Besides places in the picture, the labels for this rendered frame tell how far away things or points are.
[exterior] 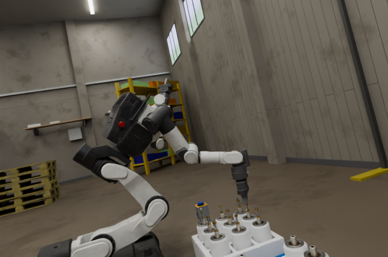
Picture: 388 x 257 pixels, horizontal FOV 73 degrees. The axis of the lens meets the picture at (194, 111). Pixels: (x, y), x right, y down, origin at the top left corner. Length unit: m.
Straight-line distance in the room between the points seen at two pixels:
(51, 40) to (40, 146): 3.81
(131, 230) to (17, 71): 9.73
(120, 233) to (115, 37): 9.76
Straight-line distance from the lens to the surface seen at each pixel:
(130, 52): 10.78
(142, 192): 1.62
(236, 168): 1.52
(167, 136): 1.45
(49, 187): 6.05
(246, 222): 1.59
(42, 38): 11.20
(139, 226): 1.63
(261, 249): 1.47
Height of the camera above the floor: 0.78
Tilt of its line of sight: 4 degrees up
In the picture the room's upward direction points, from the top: 12 degrees counter-clockwise
